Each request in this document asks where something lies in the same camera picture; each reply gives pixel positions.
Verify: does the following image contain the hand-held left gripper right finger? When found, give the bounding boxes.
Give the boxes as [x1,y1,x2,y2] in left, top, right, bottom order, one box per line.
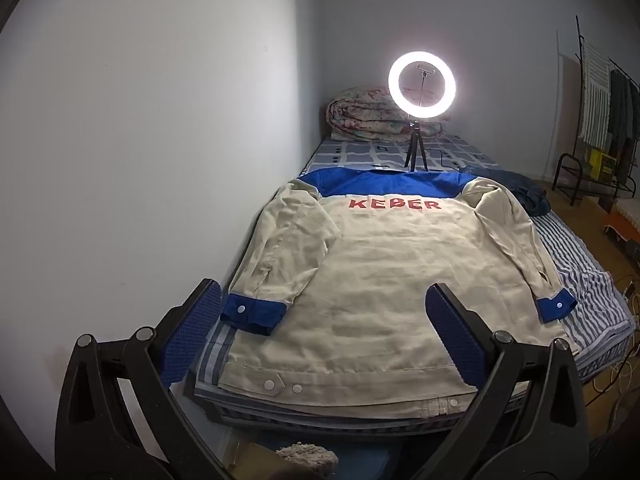
[415,282,592,480]

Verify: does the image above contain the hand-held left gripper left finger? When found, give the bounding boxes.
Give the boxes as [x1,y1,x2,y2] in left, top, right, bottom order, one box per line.
[54,278,223,480]

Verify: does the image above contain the beige and blue jacket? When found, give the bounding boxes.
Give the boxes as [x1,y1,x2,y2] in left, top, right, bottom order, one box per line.
[216,167,581,418]

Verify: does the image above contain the black clothes rack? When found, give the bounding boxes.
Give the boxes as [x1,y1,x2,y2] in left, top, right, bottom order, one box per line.
[552,15,640,206]

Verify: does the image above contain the hanging dark clothes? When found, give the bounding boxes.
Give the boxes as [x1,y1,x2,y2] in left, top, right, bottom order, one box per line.
[607,69,640,141]

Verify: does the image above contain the blue white striped bed sheet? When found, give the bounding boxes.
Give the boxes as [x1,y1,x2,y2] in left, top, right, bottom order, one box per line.
[185,210,636,428]

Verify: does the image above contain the cardboard box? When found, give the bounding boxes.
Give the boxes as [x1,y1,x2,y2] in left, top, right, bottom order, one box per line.
[230,440,281,480]

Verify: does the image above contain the dark blue garment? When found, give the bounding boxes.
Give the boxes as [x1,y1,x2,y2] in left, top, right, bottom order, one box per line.
[457,165,551,217]

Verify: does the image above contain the beige fluffy slipper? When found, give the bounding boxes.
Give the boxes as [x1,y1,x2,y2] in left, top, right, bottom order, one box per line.
[275,441,340,480]

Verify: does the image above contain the black mini tripod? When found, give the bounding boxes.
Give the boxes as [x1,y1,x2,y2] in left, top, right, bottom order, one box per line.
[404,120,432,173]

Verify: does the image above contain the orange stool with white cover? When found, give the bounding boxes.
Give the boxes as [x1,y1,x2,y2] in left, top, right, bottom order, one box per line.
[602,197,640,248]

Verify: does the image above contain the blue checked bed sheet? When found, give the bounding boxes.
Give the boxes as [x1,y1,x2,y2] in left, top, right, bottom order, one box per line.
[300,132,501,177]

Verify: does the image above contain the yellow box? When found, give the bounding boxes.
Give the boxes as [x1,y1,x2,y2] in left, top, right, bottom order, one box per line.
[589,147,618,181]

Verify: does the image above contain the rolled floral quilt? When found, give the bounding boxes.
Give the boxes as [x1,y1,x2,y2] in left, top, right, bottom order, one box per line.
[326,86,446,142]

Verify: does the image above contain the hanging striped towel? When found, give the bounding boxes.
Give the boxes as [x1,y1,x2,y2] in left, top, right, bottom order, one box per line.
[580,40,612,146]

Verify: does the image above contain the tangle of floor cables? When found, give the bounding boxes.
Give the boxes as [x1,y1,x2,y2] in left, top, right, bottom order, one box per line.
[582,275,640,411]

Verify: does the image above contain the ring light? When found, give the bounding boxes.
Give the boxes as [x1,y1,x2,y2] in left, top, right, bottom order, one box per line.
[387,51,457,121]

